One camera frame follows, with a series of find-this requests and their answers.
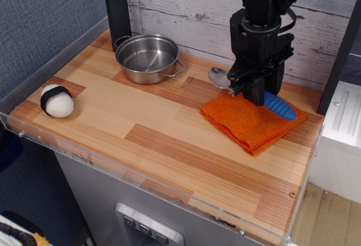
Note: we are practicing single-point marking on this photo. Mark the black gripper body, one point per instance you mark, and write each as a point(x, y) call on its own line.
point(254, 46)

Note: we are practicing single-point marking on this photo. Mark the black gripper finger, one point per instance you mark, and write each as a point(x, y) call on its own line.
point(274, 79)
point(254, 91)

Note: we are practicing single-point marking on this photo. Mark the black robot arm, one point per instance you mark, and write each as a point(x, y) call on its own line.
point(264, 12)

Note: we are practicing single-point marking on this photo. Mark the orange folded cloth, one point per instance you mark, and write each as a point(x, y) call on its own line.
point(254, 128)

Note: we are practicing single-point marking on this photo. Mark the white grooved side cabinet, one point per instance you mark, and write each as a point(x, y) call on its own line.
point(335, 166)

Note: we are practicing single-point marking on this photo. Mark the stainless steel pot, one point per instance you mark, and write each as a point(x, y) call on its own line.
point(148, 59)

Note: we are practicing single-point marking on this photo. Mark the silver dispenser button panel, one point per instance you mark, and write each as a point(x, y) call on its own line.
point(147, 225)

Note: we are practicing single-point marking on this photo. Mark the grey toy fridge cabinet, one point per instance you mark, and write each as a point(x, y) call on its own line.
point(97, 194)

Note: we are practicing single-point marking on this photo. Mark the white black plush ball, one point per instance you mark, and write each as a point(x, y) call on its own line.
point(56, 101)

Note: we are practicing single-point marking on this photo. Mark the yellow object bottom left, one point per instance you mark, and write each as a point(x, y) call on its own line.
point(40, 241)

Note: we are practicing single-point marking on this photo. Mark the black right vertical post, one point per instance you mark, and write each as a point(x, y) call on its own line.
point(341, 58)

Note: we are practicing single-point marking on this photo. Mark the black vertical post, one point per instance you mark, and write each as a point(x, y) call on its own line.
point(341, 58)
point(118, 18)

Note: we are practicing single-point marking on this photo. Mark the black left vertical post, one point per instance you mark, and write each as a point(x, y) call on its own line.
point(118, 18)

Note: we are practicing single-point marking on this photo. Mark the clear acrylic guard rail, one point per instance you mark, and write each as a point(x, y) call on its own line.
point(154, 138)

